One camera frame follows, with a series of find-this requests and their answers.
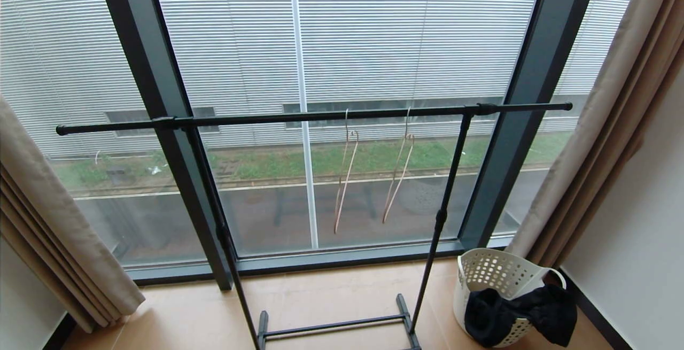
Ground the pink clothes hanger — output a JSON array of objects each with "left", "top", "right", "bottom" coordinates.
[
  {"left": 333, "top": 108, "right": 360, "bottom": 235},
  {"left": 382, "top": 107, "right": 415, "bottom": 225}
]

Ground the black clothes rack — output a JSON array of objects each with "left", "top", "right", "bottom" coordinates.
[{"left": 56, "top": 102, "right": 573, "bottom": 350}]

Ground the white laundry basket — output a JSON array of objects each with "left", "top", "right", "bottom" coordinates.
[{"left": 453, "top": 248, "right": 567, "bottom": 348}]

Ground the heap of clothes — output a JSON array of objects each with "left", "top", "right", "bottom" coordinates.
[{"left": 464, "top": 284, "right": 578, "bottom": 348}]

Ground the beige curtain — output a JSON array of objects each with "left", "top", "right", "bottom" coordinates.
[
  {"left": 505, "top": 0, "right": 684, "bottom": 270},
  {"left": 0, "top": 96, "right": 146, "bottom": 335}
]

